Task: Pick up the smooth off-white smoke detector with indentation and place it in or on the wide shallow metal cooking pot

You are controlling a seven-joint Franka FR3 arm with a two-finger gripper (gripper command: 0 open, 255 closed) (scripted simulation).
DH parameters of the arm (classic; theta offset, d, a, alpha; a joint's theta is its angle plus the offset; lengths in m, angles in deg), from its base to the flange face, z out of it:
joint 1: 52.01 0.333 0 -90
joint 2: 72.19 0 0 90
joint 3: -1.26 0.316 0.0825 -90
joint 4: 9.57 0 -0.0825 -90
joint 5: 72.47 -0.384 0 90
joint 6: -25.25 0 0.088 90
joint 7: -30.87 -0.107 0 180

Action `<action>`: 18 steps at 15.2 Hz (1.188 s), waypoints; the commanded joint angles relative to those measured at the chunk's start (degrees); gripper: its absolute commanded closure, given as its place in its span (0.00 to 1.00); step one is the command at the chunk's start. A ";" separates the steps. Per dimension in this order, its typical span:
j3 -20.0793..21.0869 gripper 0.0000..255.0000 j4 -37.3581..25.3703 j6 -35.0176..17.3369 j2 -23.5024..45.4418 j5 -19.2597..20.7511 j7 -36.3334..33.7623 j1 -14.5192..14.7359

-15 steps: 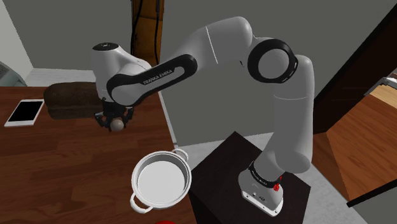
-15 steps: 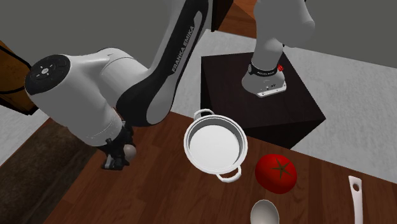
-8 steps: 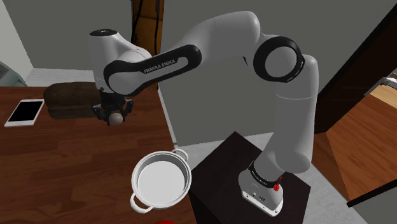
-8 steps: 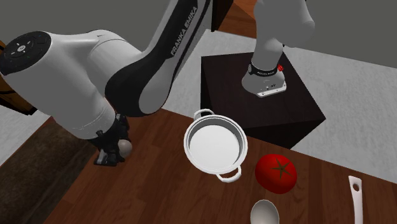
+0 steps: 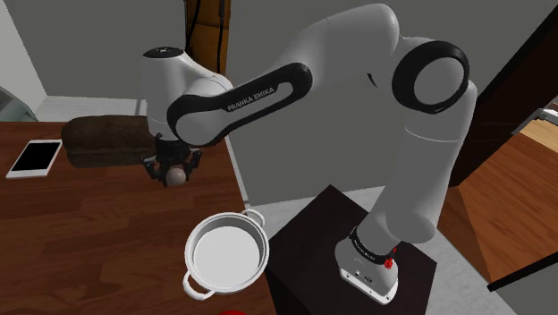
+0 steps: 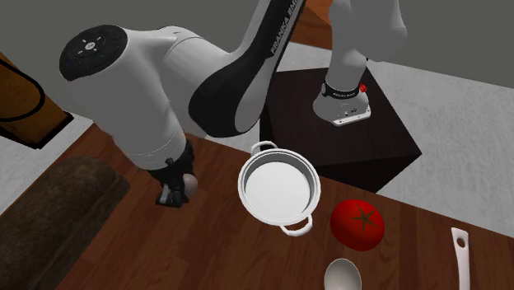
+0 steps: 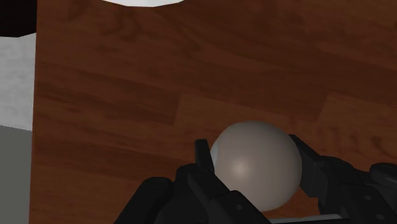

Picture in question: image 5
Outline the dark brown bread loaf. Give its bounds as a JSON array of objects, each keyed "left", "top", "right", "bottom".
[{"left": 61, "top": 115, "right": 160, "bottom": 170}]

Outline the white two-handled pot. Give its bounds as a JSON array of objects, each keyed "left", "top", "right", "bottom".
[{"left": 182, "top": 208, "right": 270, "bottom": 302}]

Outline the brown wooden table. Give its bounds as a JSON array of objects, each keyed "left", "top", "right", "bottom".
[{"left": 0, "top": 122, "right": 278, "bottom": 315}]

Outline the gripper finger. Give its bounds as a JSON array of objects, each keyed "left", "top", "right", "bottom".
[
  {"left": 143, "top": 155, "right": 170, "bottom": 188},
  {"left": 183, "top": 149, "right": 203, "bottom": 183}
]

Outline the dark brown wooden cabinet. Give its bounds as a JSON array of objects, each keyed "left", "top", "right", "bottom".
[{"left": 437, "top": 13, "right": 558, "bottom": 293}]

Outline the brown wooden door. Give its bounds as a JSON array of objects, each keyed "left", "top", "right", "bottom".
[{"left": 184, "top": 0, "right": 232, "bottom": 78}]

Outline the grey rounded appliance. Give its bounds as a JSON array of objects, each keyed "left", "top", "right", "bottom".
[{"left": 0, "top": 86, "right": 39, "bottom": 123}]

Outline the white tablet with black screen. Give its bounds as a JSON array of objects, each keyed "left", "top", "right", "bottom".
[{"left": 4, "top": 139, "right": 63, "bottom": 180}]

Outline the beige egg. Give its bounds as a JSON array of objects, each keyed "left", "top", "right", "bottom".
[{"left": 167, "top": 166, "right": 188, "bottom": 188}]

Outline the dark robot stand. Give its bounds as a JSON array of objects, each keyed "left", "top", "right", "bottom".
[{"left": 263, "top": 183, "right": 438, "bottom": 315}]

